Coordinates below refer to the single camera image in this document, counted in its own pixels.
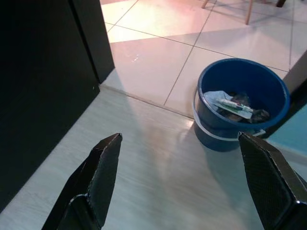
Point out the pale crumpled paper rubbish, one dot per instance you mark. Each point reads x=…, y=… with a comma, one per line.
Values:
x=214, y=95

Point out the dark wooden table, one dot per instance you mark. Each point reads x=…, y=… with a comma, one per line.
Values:
x=280, y=3

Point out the black door panel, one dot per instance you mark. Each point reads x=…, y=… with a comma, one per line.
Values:
x=43, y=83

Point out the white chair with wooden legs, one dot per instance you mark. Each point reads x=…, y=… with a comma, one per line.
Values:
x=248, y=12

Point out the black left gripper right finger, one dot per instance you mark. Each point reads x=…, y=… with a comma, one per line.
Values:
x=273, y=187

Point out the dark crumpled rubbish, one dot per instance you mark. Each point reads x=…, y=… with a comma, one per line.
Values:
x=260, y=115

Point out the white printed tube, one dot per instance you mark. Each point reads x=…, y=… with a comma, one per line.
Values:
x=233, y=106

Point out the blue plastic waste bin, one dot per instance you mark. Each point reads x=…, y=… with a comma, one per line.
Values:
x=216, y=76

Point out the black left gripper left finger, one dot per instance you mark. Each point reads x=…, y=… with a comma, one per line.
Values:
x=96, y=187

